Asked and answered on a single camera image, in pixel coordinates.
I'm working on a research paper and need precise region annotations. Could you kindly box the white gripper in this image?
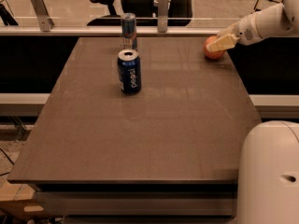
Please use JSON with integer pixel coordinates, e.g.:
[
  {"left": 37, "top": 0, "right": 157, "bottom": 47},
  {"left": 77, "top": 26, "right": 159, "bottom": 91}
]
[{"left": 206, "top": 13, "right": 263, "bottom": 52}]

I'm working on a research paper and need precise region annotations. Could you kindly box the red apple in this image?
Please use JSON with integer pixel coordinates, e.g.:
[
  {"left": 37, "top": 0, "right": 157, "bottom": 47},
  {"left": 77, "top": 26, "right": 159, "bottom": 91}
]
[{"left": 203, "top": 35, "right": 225, "bottom": 60}]

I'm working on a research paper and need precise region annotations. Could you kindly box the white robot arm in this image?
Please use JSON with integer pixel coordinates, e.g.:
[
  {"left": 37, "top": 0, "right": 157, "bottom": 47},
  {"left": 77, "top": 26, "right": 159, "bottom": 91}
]
[{"left": 204, "top": 0, "right": 299, "bottom": 224}]

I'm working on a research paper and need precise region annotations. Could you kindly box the red bull can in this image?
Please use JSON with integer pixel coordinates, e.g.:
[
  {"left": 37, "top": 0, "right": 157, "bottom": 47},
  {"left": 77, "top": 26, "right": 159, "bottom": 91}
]
[{"left": 121, "top": 13, "right": 137, "bottom": 50}]

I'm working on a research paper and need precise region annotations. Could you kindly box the blue pepsi can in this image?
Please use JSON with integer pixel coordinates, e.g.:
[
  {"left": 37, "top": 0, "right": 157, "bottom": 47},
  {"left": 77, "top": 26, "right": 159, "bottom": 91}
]
[{"left": 117, "top": 49, "right": 141, "bottom": 94}]

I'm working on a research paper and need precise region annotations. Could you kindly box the black office chair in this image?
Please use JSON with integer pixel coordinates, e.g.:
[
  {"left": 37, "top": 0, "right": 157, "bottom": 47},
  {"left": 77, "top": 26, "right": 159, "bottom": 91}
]
[{"left": 87, "top": 0, "right": 192, "bottom": 26}]

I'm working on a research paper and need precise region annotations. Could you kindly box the cardboard box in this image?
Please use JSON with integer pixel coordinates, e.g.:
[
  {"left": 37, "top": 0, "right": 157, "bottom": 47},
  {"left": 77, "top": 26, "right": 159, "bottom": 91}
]
[{"left": 0, "top": 181, "right": 49, "bottom": 221}]

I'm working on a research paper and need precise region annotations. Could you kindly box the right metal glass bracket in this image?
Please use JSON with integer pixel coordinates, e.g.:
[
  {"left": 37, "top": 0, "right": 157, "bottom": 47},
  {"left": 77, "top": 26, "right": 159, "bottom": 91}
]
[{"left": 158, "top": 0, "right": 168, "bottom": 33}]

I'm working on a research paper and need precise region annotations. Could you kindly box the metal glass bracket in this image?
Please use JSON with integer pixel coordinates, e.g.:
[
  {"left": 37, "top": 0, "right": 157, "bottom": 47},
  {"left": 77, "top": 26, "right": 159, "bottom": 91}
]
[
  {"left": 158, "top": 0, "right": 168, "bottom": 33},
  {"left": 30, "top": 0, "right": 54, "bottom": 32}
]

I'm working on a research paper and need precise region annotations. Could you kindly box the left metal glass bracket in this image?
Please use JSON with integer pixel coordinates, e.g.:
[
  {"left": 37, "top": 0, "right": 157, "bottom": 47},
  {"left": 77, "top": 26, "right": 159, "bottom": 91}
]
[{"left": 30, "top": 0, "right": 54, "bottom": 32}]

